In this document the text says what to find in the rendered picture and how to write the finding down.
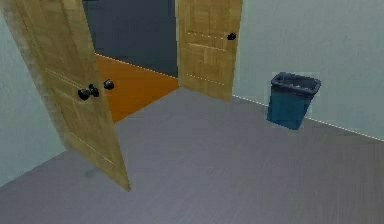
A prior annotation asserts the light wooden room door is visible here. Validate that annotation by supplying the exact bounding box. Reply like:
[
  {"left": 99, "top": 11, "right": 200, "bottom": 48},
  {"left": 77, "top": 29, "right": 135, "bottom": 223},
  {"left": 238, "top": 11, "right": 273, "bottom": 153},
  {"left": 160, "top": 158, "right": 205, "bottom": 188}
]
[
  {"left": 176, "top": 0, "right": 244, "bottom": 103},
  {"left": 0, "top": 0, "right": 132, "bottom": 193}
]

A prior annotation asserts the blue waste bin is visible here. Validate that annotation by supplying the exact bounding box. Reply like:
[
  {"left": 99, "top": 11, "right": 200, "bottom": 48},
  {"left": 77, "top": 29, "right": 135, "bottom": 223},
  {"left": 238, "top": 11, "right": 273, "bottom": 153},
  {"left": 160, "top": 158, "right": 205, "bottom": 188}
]
[{"left": 266, "top": 71, "right": 322, "bottom": 131}]

